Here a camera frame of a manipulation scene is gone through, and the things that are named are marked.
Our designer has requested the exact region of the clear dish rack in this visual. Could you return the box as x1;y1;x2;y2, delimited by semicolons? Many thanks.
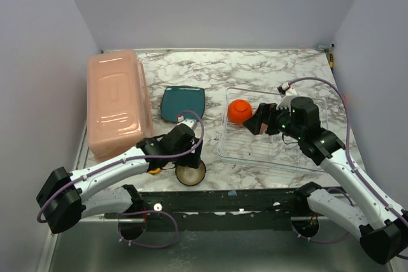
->
217;87;329;174

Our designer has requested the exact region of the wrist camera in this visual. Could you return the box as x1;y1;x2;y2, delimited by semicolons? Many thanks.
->
177;115;198;131
276;82;298;110

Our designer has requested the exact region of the beige bowl dark rim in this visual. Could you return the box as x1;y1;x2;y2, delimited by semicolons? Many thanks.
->
175;161;207;187

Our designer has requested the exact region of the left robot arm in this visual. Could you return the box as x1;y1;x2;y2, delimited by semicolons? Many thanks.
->
36;119;203;234

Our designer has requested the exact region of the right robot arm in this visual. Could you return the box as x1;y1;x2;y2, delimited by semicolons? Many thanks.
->
243;96;407;264

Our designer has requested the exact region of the yellow black tool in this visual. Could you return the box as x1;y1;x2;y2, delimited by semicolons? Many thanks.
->
328;52;334;69

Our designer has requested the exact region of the teal square plate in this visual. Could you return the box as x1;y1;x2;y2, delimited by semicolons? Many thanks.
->
160;85;206;123

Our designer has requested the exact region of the black mounting rail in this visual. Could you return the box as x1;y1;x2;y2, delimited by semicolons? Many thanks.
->
117;187;332;231

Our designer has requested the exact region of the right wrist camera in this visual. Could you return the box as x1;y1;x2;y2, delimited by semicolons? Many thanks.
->
276;82;298;110

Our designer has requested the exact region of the pink floral mug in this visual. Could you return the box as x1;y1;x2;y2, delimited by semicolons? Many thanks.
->
259;123;268;135

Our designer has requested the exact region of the orange bowl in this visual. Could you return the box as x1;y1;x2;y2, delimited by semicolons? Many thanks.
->
227;99;252;125

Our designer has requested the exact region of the pink plastic storage box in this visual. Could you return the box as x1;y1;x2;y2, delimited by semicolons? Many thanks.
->
87;50;154;162

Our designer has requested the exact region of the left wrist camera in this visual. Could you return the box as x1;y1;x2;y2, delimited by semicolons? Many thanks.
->
177;115;198;131

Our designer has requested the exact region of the yellow tape measure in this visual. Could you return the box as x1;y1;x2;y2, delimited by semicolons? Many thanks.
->
148;168;162;175

